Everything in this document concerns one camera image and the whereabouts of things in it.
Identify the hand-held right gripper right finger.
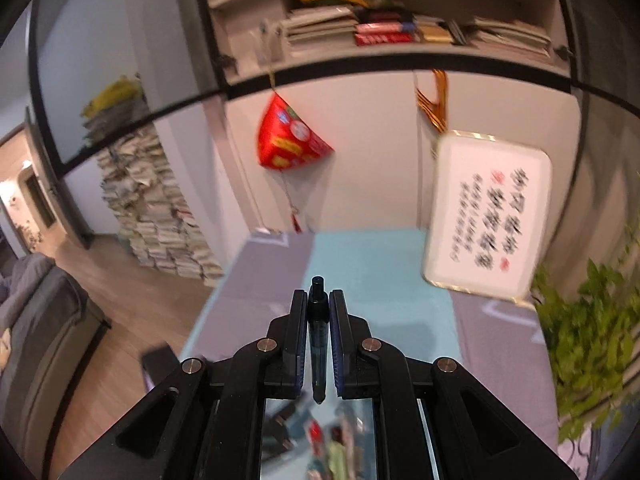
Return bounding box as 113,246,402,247
330,289,576,480

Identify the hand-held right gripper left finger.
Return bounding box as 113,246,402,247
60,289,310,480

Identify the black pen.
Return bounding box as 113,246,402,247
308,276,330,405

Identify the tall pile of books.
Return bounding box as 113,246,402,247
80,75,225,288

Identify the framed calligraphy sign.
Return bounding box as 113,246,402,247
421,130,553,306

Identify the red pyramid hanging ornament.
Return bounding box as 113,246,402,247
257,72,335,233

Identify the green potted plant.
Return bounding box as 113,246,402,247
530,225,640,443

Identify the gold ribbon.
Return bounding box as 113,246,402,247
416,69,451,133

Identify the grey sofa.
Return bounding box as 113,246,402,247
0,252,111,461

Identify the clear plastic bag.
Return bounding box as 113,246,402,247
252,20,283,63

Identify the red book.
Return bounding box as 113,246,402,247
355,22,417,47

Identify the stack of grey books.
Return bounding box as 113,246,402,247
280,5,358,50

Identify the glass cabinet door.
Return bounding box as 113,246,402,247
25,0,231,181

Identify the grey wall bookshelf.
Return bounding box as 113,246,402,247
200,0,576,92

